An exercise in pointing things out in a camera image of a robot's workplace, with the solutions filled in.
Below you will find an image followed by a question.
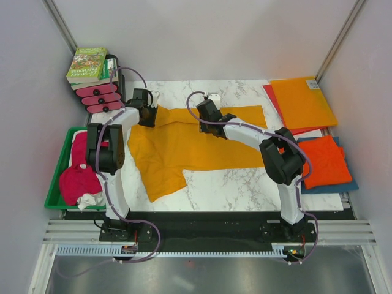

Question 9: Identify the green plastic tray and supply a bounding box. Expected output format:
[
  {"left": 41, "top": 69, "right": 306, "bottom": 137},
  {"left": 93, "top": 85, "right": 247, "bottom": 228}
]
[{"left": 45, "top": 127, "right": 105, "bottom": 210}]

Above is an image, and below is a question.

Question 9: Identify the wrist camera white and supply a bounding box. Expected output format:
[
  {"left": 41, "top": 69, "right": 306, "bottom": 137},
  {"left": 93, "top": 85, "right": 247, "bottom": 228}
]
[
  {"left": 148, "top": 91, "right": 160, "bottom": 108},
  {"left": 203, "top": 92, "right": 221, "bottom": 110}
]

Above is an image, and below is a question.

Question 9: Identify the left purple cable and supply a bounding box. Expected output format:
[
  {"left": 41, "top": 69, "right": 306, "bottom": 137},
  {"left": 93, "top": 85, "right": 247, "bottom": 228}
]
[{"left": 55, "top": 66, "right": 164, "bottom": 279}]

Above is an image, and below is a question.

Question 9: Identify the green illustrated book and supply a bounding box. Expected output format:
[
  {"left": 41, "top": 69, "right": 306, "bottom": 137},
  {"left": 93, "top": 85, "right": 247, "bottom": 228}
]
[{"left": 66, "top": 47, "right": 107, "bottom": 84}]

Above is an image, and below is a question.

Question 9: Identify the red plastic folder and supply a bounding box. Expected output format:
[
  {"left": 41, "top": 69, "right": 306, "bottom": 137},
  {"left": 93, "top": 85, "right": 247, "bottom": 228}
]
[{"left": 263, "top": 84, "right": 320, "bottom": 135}]

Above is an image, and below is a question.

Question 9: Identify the folded blue t shirt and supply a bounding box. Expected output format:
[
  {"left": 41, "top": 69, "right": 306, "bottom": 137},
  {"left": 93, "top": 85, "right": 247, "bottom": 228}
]
[{"left": 298, "top": 137, "right": 358, "bottom": 194}]

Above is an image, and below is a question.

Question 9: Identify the white slotted cable duct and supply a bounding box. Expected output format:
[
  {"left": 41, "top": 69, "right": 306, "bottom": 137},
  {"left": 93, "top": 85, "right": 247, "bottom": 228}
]
[{"left": 56, "top": 244, "right": 297, "bottom": 258}]

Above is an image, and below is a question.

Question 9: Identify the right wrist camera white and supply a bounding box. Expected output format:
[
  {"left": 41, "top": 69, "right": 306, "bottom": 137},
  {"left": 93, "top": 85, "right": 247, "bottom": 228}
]
[{"left": 203, "top": 92, "right": 221, "bottom": 110}]

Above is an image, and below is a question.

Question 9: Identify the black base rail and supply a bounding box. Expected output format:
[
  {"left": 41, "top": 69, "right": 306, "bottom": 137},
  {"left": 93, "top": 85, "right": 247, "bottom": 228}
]
[{"left": 64, "top": 210, "right": 357, "bottom": 254}]

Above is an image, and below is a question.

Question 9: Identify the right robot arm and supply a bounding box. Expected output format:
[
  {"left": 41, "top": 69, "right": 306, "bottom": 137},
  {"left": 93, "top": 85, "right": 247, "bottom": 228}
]
[{"left": 197, "top": 99, "right": 306, "bottom": 241}]

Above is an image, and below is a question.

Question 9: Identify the white t shirt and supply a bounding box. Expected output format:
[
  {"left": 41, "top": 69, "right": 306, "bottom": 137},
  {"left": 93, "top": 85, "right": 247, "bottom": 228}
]
[{"left": 77, "top": 192, "right": 105, "bottom": 211}]

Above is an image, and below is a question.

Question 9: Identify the magenta t shirt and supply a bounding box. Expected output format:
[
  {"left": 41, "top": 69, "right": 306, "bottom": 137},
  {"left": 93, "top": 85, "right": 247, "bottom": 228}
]
[{"left": 59, "top": 130, "right": 102, "bottom": 206}]

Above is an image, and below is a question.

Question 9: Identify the pink and black drawer unit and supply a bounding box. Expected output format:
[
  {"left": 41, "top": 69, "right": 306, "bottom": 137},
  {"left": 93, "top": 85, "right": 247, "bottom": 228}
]
[{"left": 74, "top": 54, "right": 126, "bottom": 113}]

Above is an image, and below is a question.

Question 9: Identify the purple cable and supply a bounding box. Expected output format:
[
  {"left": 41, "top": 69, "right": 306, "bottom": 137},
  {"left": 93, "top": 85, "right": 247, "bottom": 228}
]
[
  {"left": 186, "top": 89, "right": 320, "bottom": 266},
  {"left": 55, "top": 66, "right": 164, "bottom": 279}
]

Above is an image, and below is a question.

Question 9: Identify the yellow t shirt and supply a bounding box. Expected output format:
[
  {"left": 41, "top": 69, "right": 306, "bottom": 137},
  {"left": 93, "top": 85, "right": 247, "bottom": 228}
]
[{"left": 127, "top": 107, "right": 264, "bottom": 202}]

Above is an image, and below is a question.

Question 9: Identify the orange plastic folder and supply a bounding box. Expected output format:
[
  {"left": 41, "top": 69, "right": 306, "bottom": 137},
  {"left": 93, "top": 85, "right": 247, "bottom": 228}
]
[{"left": 271, "top": 77, "right": 338, "bottom": 129}]

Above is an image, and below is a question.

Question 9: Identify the aluminium corner post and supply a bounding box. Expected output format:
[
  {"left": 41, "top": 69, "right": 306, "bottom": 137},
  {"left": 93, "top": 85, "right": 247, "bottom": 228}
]
[
  {"left": 42, "top": 0, "right": 77, "bottom": 53},
  {"left": 315, "top": 0, "right": 368, "bottom": 83}
]

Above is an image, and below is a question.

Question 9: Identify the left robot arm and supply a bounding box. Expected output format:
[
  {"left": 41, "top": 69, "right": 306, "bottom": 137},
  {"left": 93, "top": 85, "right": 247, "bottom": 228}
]
[{"left": 85, "top": 88, "right": 160, "bottom": 241}]

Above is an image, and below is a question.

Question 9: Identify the left aluminium corner post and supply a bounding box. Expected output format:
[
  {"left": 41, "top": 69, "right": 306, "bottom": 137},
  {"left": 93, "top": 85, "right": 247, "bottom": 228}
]
[{"left": 42, "top": 0, "right": 77, "bottom": 53}]

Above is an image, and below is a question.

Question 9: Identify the folded orange t shirt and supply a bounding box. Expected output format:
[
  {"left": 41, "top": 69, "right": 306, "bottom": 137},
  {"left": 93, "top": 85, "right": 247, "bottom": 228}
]
[{"left": 299, "top": 135, "right": 353, "bottom": 189}]

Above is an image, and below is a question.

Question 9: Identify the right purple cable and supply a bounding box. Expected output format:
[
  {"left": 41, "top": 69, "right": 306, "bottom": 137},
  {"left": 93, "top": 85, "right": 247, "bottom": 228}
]
[{"left": 186, "top": 89, "right": 320, "bottom": 266}]

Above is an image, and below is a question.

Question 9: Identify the right aluminium corner post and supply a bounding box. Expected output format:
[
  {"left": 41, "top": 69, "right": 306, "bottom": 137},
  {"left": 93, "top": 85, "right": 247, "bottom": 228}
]
[{"left": 315, "top": 0, "right": 368, "bottom": 83}]

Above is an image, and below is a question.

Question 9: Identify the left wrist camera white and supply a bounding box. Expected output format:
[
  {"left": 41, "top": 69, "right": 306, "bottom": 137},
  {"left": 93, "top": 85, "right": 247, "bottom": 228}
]
[{"left": 148, "top": 91, "right": 160, "bottom": 108}]

